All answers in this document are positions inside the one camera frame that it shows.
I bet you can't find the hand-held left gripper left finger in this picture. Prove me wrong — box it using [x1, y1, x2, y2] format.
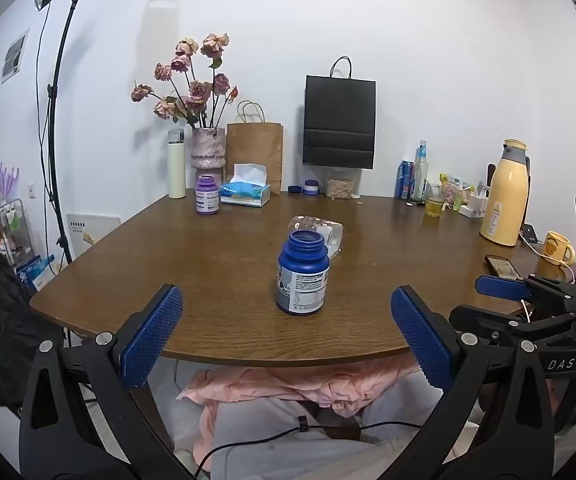
[18, 284, 193, 480]

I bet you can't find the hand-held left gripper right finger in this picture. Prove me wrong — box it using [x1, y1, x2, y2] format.
[382, 284, 557, 480]

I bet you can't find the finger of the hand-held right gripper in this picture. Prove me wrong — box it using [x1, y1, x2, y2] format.
[475, 274, 576, 307]
[449, 304, 576, 346]

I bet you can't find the clear plastic cup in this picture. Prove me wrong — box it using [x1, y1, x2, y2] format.
[288, 215, 344, 261]

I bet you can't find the glass cup of tea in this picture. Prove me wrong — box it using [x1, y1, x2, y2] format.
[424, 183, 444, 218]

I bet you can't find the black smartphone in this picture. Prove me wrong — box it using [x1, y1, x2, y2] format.
[484, 254, 523, 279]

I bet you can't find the yellow cartoon mug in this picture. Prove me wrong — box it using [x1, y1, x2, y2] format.
[542, 231, 576, 266]

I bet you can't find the white charger box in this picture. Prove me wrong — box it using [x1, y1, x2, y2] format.
[458, 185, 492, 219]

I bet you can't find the yellow thermos jug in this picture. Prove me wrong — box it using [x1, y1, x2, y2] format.
[479, 138, 531, 247]

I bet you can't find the pile of snack packets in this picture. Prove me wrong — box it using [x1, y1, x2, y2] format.
[438, 172, 475, 207]

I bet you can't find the white flat box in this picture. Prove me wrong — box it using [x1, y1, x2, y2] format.
[66, 212, 121, 246]

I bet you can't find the blue pill bottle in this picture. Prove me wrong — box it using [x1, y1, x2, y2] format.
[276, 229, 330, 316]

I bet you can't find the clear glass bottle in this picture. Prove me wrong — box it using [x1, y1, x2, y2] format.
[412, 140, 430, 205]

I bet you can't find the pink cloth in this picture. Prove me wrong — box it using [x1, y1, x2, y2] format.
[177, 355, 436, 472]

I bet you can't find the blue drink can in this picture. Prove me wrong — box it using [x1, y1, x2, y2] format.
[395, 160, 415, 199]

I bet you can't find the black cloth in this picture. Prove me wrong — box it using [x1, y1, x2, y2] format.
[0, 246, 64, 413]

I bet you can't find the purple pill bottle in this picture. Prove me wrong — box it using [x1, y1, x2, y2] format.
[196, 175, 221, 216]

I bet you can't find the white thermos flask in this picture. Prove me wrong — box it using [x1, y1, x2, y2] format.
[168, 129, 187, 199]

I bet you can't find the blue tissue box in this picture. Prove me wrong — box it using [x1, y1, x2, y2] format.
[220, 163, 271, 208]

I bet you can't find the clear jar of nuts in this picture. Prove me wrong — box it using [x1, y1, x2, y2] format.
[324, 166, 357, 200]

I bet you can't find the pink mottled vase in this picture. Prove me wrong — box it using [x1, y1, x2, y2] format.
[191, 127, 227, 186]

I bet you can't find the brown paper bag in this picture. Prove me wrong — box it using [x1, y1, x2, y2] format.
[226, 100, 284, 196]

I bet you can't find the purple coral decoration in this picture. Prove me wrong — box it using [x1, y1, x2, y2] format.
[0, 150, 21, 202]

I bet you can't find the black paper bag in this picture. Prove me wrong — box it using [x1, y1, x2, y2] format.
[302, 56, 377, 170]

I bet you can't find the black light stand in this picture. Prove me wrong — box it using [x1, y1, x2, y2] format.
[42, 0, 79, 267]

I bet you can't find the dried pink rose bouquet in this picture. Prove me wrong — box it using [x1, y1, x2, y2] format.
[131, 32, 241, 131]

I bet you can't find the white cable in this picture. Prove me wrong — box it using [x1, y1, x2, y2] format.
[518, 237, 576, 283]

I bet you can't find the black cable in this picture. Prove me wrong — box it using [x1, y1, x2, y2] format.
[187, 416, 425, 480]

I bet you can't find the wire rack shelf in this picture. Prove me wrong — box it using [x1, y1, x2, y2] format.
[0, 198, 34, 281]

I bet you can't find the framed wall picture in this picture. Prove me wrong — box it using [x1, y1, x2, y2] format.
[1, 27, 31, 84]

